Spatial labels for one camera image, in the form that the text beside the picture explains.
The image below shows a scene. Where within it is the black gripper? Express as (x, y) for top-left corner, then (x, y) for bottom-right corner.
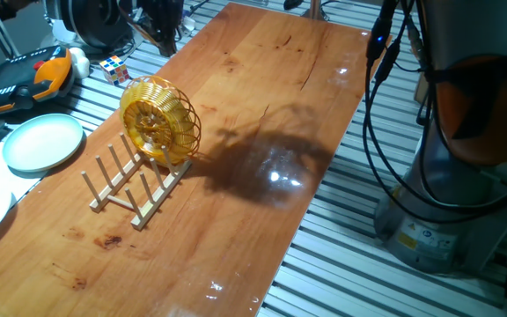
(141, 0), (184, 58)

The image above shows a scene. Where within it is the wooden dish rack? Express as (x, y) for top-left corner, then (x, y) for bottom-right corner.
(80, 131), (193, 232)

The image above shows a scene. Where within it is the rubik's cube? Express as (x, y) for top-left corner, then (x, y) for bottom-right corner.
(99, 55), (130, 86)

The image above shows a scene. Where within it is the black round spool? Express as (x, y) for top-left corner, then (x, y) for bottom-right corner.
(44, 0), (134, 50)

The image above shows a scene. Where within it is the small white figure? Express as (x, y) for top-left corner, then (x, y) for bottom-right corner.
(68, 47), (91, 80)

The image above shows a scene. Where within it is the black orange teach pendant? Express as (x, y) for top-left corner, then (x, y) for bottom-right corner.
(0, 45), (75, 116)

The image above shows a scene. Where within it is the pale green plate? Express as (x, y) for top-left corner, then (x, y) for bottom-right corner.
(2, 113), (85, 173)

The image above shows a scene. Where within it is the large wooden board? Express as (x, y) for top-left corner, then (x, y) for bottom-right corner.
(0, 2), (389, 317)

